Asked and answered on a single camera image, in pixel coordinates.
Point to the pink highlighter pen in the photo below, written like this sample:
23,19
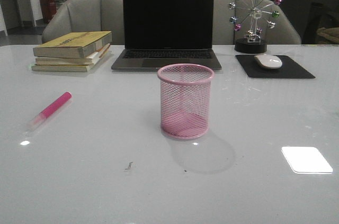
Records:
40,118

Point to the pink mesh pen holder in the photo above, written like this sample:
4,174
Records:
184,100

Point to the grey open laptop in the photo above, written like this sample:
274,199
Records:
164,32

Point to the middle book in stack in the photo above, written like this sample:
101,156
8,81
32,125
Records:
89,60

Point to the book in stack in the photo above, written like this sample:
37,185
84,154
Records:
63,68
89,60

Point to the right grey armchair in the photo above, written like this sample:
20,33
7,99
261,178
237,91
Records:
223,33

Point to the grey armchair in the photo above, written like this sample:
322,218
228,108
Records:
223,33
87,15

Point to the white computer mouse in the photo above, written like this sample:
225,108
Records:
268,61

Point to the top yellow book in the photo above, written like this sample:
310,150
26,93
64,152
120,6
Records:
74,45

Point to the ferris wheel desk toy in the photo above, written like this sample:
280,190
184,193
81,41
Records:
249,14

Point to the left grey armchair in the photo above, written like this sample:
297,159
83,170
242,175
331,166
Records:
87,15

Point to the bottom book in stack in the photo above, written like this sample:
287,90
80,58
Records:
63,68

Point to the red bin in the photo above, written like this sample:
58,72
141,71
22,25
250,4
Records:
48,9

